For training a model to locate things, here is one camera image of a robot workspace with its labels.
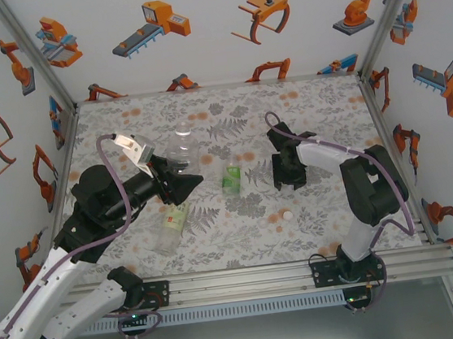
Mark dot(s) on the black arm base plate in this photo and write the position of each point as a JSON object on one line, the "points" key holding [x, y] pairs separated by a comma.
{"points": [[322, 273], [159, 293]]}

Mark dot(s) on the floral patterned tablecloth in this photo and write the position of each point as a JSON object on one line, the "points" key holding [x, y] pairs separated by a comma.
{"points": [[223, 108]]}

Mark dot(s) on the aluminium front frame rail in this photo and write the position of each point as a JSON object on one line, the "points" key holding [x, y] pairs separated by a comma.
{"points": [[243, 284]]}

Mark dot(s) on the pale green tea label bottle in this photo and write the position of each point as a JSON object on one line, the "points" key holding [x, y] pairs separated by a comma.
{"points": [[175, 220]]}

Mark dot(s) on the bright green label bottle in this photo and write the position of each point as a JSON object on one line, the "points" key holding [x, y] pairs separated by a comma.
{"points": [[233, 179]]}

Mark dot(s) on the aluminium side rail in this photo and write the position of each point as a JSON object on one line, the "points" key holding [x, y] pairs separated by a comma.
{"points": [[62, 168], [379, 119]]}

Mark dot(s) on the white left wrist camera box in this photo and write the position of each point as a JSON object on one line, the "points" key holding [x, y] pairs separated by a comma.
{"points": [[136, 149]]}

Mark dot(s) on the clear unlabelled plastic bottle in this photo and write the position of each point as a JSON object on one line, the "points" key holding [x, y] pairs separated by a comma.
{"points": [[183, 147]]}

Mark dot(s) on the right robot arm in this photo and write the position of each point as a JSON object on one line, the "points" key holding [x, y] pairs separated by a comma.
{"points": [[376, 189]]}

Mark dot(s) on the aluminium corner post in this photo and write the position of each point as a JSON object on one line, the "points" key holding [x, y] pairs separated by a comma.
{"points": [[29, 48], [392, 7]]}

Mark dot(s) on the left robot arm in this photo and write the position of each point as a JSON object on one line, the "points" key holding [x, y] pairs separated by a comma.
{"points": [[82, 300]]}

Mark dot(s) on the white bottle cap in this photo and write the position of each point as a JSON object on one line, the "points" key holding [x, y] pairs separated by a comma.
{"points": [[287, 214]]}

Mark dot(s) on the small controller circuit board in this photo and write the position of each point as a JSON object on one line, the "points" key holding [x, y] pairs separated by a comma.
{"points": [[130, 317], [356, 298]]}

